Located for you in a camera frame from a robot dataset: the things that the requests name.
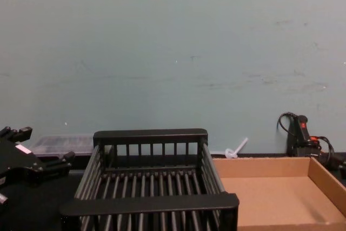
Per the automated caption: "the black rack with steel bars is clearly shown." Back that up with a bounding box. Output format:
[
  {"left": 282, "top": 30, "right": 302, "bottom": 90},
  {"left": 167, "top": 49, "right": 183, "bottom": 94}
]
[{"left": 59, "top": 128, "right": 241, "bottom": 231}]

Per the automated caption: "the clear plastic case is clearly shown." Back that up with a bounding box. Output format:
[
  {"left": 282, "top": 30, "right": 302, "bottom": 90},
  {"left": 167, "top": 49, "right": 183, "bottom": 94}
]
[{"left": 28, "top": 134, "right": 94, "bottom": 159}]

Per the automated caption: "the small white three-armed plastic piece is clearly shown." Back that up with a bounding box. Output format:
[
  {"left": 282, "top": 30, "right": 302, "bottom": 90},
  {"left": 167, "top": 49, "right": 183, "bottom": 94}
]
[{"left": 210, "top": 136, "right": 249, "bottom": 160}]

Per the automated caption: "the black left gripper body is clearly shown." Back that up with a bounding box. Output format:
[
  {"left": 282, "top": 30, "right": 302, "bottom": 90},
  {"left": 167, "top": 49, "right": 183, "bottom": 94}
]
[{"left": 0, "top": 135, "right": 47, "bottom": 189}]

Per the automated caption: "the shallow brown cardboard tray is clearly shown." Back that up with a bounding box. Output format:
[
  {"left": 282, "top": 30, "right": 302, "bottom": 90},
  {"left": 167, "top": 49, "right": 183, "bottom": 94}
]
[{"left": 212, "top": 156, "right": 346, "bottom": 231}]

